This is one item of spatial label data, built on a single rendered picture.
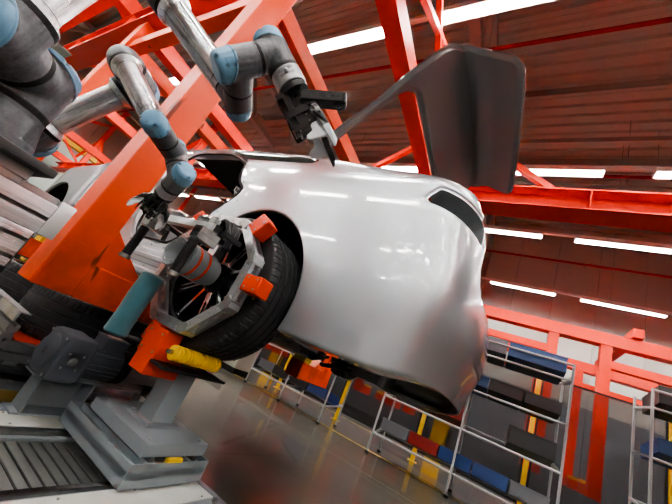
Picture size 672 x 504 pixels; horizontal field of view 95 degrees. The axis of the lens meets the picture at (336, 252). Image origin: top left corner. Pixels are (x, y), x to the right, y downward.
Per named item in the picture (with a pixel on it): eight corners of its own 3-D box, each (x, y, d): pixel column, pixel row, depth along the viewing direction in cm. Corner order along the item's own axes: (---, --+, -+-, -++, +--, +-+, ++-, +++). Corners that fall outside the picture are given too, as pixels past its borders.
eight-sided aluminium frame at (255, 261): (217, 352, 115) (282, 231, 134) (204, 347, 110) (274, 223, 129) (142, 312, 143) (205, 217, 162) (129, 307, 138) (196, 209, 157)
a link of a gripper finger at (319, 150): (315, 171, 86) (302, 139, 81) (334, 161, 86) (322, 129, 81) (318, 174, 84) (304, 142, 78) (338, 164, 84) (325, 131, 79)
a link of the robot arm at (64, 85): (60, 133, 76) (96, 96, 81) (25, 94, 64) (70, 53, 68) (10, 108, 74) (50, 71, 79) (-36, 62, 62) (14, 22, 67)
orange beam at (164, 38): (265, 17, 214) (273, 7, 218) (256, 0, 206) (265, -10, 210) (136, 57, 305) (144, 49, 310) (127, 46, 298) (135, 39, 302)
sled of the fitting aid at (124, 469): (198, 484, 125) (210, 458, 129) (114, 494, 97) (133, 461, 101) (136, 427, 151) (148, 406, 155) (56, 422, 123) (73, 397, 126)
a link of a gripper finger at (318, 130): (316, 155, 69) (303, 135, 75) (340, 143, 69) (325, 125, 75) (312, 143, 66) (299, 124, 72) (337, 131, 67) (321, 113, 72)
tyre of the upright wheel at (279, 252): (326, 261, 149) (243, 228, 186) (303, 235, 131) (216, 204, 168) (247, 390, 131) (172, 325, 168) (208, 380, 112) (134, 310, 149)
